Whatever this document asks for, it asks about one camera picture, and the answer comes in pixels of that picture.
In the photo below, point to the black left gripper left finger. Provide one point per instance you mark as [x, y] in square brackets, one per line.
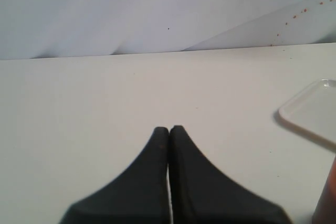
[138, 195]

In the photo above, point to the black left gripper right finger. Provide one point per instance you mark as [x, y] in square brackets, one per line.
[201, 193]

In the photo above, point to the red sauce squeeze bottle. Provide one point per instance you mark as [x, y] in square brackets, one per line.
[325, 209]

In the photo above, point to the white rectangular plastic tray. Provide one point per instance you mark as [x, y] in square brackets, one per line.
[311, 113]

